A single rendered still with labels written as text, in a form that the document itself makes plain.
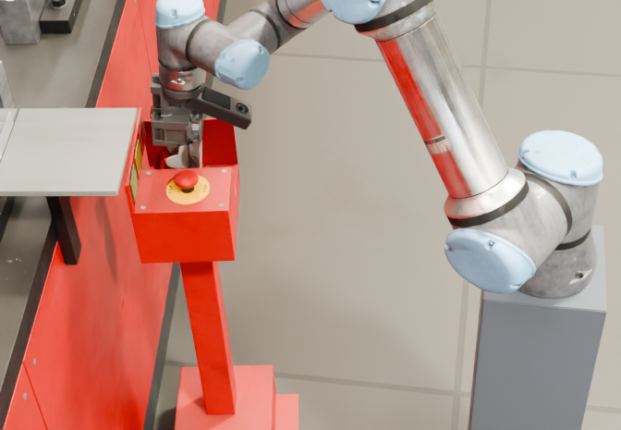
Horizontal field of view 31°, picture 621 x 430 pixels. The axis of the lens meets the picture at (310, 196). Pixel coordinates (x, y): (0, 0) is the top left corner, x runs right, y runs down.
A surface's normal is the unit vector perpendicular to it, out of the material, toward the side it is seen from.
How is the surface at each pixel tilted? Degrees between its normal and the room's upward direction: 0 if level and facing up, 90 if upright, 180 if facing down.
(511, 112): 0
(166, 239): 90
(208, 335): 90
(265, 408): 0
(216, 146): 90
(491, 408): 90
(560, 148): 7
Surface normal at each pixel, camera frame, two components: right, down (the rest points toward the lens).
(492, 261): -0.57, 0.65
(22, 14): -0.04, 0.69
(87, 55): -0.04, -0.73
